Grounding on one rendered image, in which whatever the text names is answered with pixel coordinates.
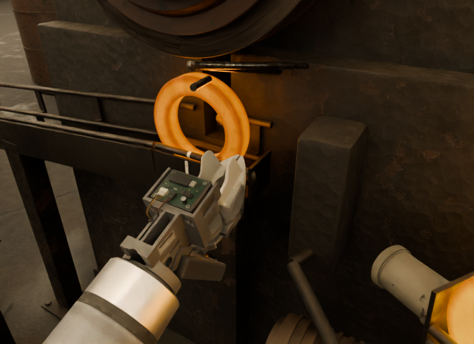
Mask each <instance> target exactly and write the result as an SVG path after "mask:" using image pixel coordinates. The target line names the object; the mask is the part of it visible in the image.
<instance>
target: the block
mask: <svg viewBox="0 0 474 344"><path fill-rule="evenodd" d="M367 134H368V129H367V125H366V124H364V123H362V122H358V121H352V120H348V119H344V118H337V117H333V116H327V115H323V116H319V117H318V118H317V119H316V120H315V121H314V122H313V123H312V124H311V125H310V126H309V127H308V128H307V129H306V130H305V131H304V132H303V133H302V134H301V135H300V137H299V138H298V148H297V156H296V172H295V180H294V188H293V203H292V212H291V227H290V235H289V243H288V258H290V257H292V256H293V255H295V254H297V253H298V252H300V251H302V250H304V249H311V251H312V252H313V255H314V257H313V259H311V260H310V261H309V262H307V263H305V264H304V265H302V267H305V268H306V269H310V270H312V271H315V272H317V273H320V274H323V275H330V274H331V273H332V272H333V271H334V269H335V267H336V265H337V263H338V261H339V259H340V257H341V254H342V252H343V250H344V248H345V246H346V244H347V241H348V234H349V230H350V226H351V219H352V215H353V208H354V204H355V200H356V193H357V189H358V182H359V177H360V171H361V167H362V162H363V156H364V152H365V145H366V141H367Z"/></svg>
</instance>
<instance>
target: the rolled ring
mask: <svg viewBox="0 0 474 344"><path fill-rule="evenodd" d="M206 76H208V74H206V73H196V72H194V73H186V74H183V75H181V76H178V77H177V78H174V79H172V80H170V81H168V82H167V83H166V84H165V85H164V86H163V87H162V88H161V89H160V91H159V94H158V95H157V98H156V101H155V104H154V122H155V126H156V129H157V133H158V135H159V138H160V140H161V141H162V144H165V145H169V146H172V147H177V148H179V149H184V150H187V151H191V152H194V153H197V154H201V155H203V154H204V152H203V151H200V150H199V149H197V148H196V147H194V146H193V145H192V144H191V143H190V142H189V141H188V140H187V139H186V137H185V135H184V134H183V132H182V130H181V127H180V125H179V122H178V106H179V104H180V102H181V100H182V98H184V97H185V96H194V97H199V98H201V99H203V100H204V101H206V102H207V103H208V104H209V105H210V106H211V107H212V108H213V109H214V110H215V111H216V112H217V113H218V115H219V117H220V119H221V121H222V123H223V126H224V131H225V143H224V147H223V149H222V151H221V152H220V153H216V154H214V155H215V156H216V158H218V160H222V161H223V160H225V159H228V158H229V157H232V156H235V155H237V154H238V155H241V156H244V154H245V153H246V151H247V148H248V144H249V140H250V125H249V121H248V116H247V113H246V112H245V109H244V107H243V105H242V103H241V101H240V99H239V98H238V97H237V95H236V94H235V92H234V91H233V90H232V89H231V88H230V87H229V86H228V85H226V84H225V83H224V82H222V81H221V80H219V79H218V78H216V77H214V76H212V75H210V76H211V77H212V81H211V82H210V83H208V84H207V85H205V86H204V87H201V88H200V89H198V90H196V91H195V92H193V91H191V90H190V85H192V84H193V83H194V82H197V81H198V80H200V79H202V78H204V77H206Z"/></svg>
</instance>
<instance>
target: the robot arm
mask: <svg viewBox="0 0 474 344"><path fill-rule="evenodd" d="M164 178H165V179H164ZM245 180H246V167H245V161H244V158H243V156H241V155H238V154H237V155H235V156H232V157H229V158H228V159H225V160H223V161H222V162H219V160H218V158H216V156H215V155H214V153H213V152H212V151H210V150H208V151H206V152H205V153H204V154H203V155H202V158H201V167H200V174H199V176H198V177H196V176H192V175H189V174H187V173H183V172H180V171H177V170H171V168H168V169H167V170H166V171H165V172H164V173H163V174H162V176H161V177H160V178H159V180H158V181H157V182H156V183H155V184H154V185H153V186H152V188H151V189H150V190H149V191H148V193H147V194H146V195H145V196H144V197H143V201H144V203H145V205H146V207H147V209H146V215H147V216H148V217H149V215H148V210H149V212H150V214H151V216H152V217H149V219H148V221H149V223H148V224H147V225H146V227H145V228H144V229H143V231H142V232H141V233H140V234H139V236H138V237H137V238H136V239H135V238H133V237H130V236H129V235H128V236H127V237H126V239H125V240H124V241H123V242H122V243H121V245H120V247H121V249H122V250H123V251H124V252H125V254H124V256H123V257H122V258H119V257H114V258H111V259H110V260H109V261H108V262H107V264H106V265H105V266H104V268H103V269H102V270H101V271H100V272H99V273H98V274H97V276H96V277H95V279H94V280H93V281H92V282H91V284H89V286H88V287H87V288H86V290H85V292H84V293H83V294H82V295H81V296H80V298H79V299H78V300H77V301H76V302H75V304H74V305H73V306H72V307H71V308H70V310H69V311H68V312H67V314H66V315H65V316H64V318H63V319H62V320H61V321H60V322H59V324H58V325H57V326H56V328H55V329H54V330H53V331H52V332H51V333H50V334H49V336H48V337H47V339H46V340H45V341H44V342H43V344H156V342H157V341H158V340H159V338H160V336H161V335H162V334H163V332H164V330H165V328H166V327H167V325H168V324H169V322H170V321H171V318H172V317H173V315H174V314H175V312H176V310H177V309H178V307H179V302H178V299H177V297H176V294H177V292H178V290H179V289H180V287H181V282H180V281H179V279H178V277H179V278H187V279H197V280H201V281H220V280H221V279H222V277H223V275H224V271H225V268H226V265H225V264H224V263H221V262H218V261H217V259H216V258H215V257H214V256H212V255H211V254H208V253H207V251H209V250H214V249H216V248H217V246H216V244H217V243H218V242H219V241H220V240H221V239H222V238H223V236H224V237H226V238H227V237H229V234H230V232H231V230H232V229H233V228H234V227H235V226H236V225H237V223H238V222H239V221H240V219H241V216H242V213H243V205H244V199H245ZM161 182H162V183H161ZM160 183H161V184H160ZM159 184H160V185H159ZM222 184H223V185H222ZM158 185H159V187H158ZM221 185H222V187H221V188H220V189H219V187H220V186H221ZM157 187H158V188H157ZM156 188H157V189H156ZM155 189H156V190H155ZM154 190H155V191H154ZM198 252H199V253H201V254H198Z"/></svg>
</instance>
